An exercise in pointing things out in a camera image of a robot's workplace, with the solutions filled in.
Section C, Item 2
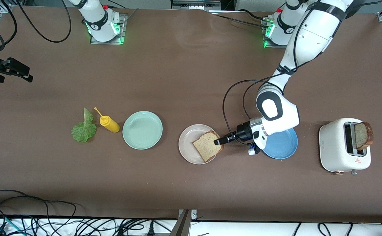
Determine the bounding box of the grey metal bracket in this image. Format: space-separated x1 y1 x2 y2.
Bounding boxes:
170 209 198 236

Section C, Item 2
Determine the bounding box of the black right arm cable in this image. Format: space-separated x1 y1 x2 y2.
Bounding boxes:
0 0 72 52

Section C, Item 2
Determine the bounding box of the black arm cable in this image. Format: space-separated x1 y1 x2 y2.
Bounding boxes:
222 0 342 146
0 0 72 52

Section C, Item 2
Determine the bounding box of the beige plate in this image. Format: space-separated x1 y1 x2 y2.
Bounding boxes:
178 124 220 165

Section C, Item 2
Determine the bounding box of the long black looped cable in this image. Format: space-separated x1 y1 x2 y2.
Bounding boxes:
0 189 77 236

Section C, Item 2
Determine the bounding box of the aluminium frame profile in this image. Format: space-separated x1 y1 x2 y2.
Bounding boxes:
171 0 222 10

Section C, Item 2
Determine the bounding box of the black cable on table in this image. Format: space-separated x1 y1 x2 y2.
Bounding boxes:
209 9 270 28

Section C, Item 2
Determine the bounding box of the brown bread slice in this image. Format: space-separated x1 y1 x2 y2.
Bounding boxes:
193 130 225 163
354 122 374 151

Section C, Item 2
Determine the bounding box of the blue plate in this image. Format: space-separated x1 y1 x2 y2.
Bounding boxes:
262 128 298 160

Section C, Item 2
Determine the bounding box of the white two-slot toaster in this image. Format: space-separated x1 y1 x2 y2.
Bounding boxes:
319 117 372 176

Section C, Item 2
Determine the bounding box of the green lettuce leaf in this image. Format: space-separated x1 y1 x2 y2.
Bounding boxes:
71 108 97 143

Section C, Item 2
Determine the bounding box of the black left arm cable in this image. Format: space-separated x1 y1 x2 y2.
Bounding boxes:
222 0 342 146

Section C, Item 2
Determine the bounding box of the white shelf board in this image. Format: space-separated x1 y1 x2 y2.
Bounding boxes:
0 215 382 236

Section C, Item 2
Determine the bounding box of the pale green plate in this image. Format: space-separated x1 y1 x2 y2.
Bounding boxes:
122 111 163 150

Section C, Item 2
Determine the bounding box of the yellow mustard squeeze bottle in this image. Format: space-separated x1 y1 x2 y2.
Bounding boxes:
94 107 120 133

